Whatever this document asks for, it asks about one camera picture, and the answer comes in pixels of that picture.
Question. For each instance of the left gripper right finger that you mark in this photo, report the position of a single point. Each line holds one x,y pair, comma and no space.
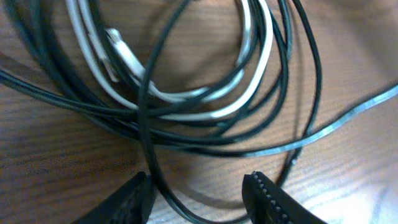
266,203

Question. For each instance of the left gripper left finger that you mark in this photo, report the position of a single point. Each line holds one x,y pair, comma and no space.
131,203

